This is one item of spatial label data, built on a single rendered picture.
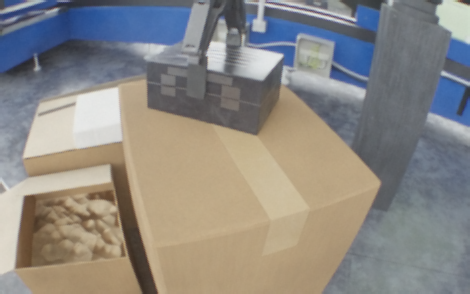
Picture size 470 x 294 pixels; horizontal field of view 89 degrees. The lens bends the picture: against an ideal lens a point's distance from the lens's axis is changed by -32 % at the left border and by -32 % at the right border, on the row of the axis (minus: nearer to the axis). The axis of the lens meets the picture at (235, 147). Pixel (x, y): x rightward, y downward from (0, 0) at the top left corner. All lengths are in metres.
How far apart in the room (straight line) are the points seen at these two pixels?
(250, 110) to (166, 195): 0.17
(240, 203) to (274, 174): 0.07
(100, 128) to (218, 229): 0.73
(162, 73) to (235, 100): 0.12
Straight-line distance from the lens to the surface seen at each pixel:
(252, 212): 0.36
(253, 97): 0.45
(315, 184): 0.41
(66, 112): 1.31
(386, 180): 1.70
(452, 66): 2.89
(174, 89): 0.50
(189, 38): 0.43
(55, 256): 0.98
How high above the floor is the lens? 1.15
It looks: 35 degrees down
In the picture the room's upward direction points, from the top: 5 degrees clockwise
